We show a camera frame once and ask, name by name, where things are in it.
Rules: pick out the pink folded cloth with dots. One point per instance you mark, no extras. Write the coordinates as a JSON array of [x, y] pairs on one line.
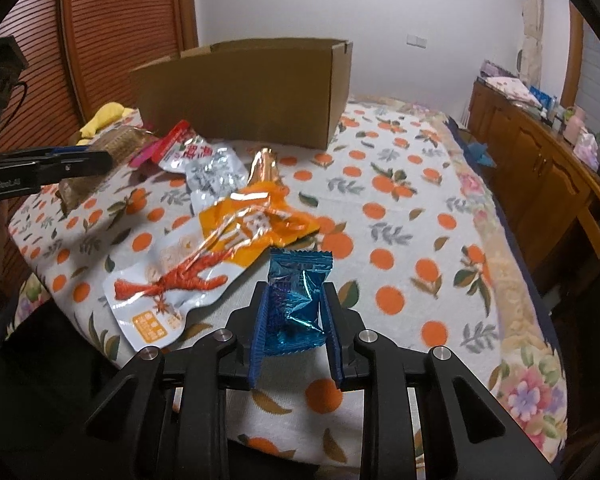
[[510, 86]]

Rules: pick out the orange fruit print blanket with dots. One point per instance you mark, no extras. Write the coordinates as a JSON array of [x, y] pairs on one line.
[[405, 220]]

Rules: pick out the brown bread packet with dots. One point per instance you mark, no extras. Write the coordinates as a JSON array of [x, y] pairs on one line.
[[122, 142]]

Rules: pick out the orange crayfish print snack packet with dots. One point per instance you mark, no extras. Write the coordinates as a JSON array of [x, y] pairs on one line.
[[180, 270]]

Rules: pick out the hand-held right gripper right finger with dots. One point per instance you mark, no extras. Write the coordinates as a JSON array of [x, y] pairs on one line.
[[333, 345]]

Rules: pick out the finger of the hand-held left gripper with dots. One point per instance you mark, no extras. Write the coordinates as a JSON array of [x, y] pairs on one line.
[[80, 165], [65, 150]]

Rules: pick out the floral bedsheet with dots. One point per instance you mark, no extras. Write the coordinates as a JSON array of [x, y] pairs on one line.
[[525, 375]]

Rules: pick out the orange sausage stick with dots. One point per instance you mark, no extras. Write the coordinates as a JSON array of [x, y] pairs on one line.
[[265, 167]]

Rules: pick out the wooden framed window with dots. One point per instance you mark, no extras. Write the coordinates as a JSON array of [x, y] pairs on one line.
[[595, 75]]

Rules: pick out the white wall switch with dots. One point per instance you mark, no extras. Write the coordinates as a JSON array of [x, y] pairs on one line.
[[417, 42]]

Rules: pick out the blue foil snack packet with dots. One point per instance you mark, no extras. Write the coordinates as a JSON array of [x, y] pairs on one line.
[[300, 290]]

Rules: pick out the person's dark clothing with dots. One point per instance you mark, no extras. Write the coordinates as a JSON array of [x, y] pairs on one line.
[[40, 410]]

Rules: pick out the wooden cabinet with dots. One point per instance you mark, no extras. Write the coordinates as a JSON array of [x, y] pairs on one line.
[[540, 175]]

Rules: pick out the red and white snack packet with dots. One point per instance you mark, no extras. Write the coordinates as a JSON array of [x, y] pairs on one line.
[[180, 152]]

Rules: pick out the silver crinkled snack packet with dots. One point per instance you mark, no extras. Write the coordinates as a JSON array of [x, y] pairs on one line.
[[215, 170]]

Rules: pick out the wooden slatted headboard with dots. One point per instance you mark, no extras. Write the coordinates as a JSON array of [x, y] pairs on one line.
[[120, 35]]

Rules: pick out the cardboard box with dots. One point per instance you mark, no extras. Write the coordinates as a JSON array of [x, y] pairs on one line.
[[240, 95]]

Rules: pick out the beige patterned curtain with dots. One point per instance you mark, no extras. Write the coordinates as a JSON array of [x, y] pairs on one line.
[[531, 35]]

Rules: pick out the yellow cloth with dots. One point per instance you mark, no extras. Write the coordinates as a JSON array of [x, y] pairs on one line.
[[105, 117]]

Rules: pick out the pink snack packet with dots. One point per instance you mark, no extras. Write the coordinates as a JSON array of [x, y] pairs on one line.
[[142, 157]]

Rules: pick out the blue crumpled object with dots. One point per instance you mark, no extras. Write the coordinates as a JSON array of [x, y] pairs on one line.
[[481, 154]]

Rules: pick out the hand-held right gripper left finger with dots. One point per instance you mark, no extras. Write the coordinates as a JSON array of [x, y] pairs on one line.
[[260, 330]]

